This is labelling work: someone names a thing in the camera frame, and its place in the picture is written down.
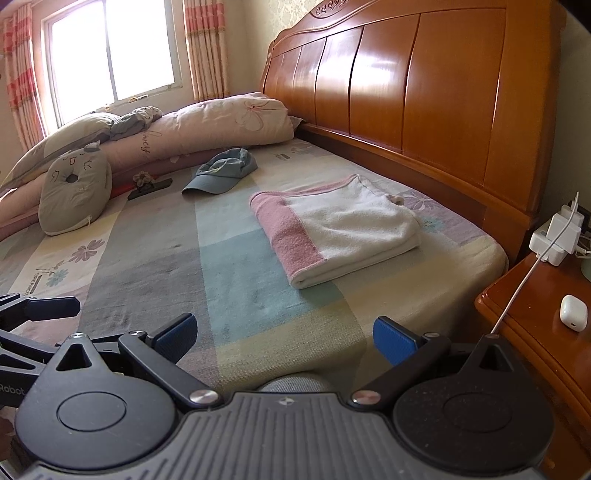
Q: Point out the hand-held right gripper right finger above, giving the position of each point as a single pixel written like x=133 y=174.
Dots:
x=392 y=341

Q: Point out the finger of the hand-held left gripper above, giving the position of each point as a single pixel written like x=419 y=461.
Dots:
x=51 y=308

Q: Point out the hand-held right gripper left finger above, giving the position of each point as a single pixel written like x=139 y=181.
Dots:
x=175 y=337

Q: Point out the pink and white sweater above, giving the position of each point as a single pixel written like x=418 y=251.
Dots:
x=341 y=226

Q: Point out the grey cat-face cushion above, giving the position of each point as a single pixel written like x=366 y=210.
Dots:
x=74 y=189

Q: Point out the wooden nightstand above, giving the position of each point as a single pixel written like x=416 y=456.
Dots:
x=531 y=314

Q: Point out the blue cap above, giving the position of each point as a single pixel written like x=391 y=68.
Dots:
x=217 y=175

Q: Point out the grey floral pillow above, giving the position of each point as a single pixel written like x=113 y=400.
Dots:
x=60 y=138

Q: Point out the white earbuds case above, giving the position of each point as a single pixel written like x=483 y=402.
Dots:
x=573 y=314

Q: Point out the white power strip with chargers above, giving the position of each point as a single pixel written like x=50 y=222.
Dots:
x=556 y=235

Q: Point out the grey crumpled cloth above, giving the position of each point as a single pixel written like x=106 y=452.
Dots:
x=136 y=122

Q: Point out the beige floral quilt roll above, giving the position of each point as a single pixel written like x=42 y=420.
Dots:
x=217 y=120

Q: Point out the pink checked curtain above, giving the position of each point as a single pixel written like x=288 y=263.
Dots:
x=21 y=78
x=205 y=46

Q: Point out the wooden headboard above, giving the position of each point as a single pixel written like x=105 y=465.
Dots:
x=415 y=92

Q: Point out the window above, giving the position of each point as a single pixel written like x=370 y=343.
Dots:
x=115 y=50

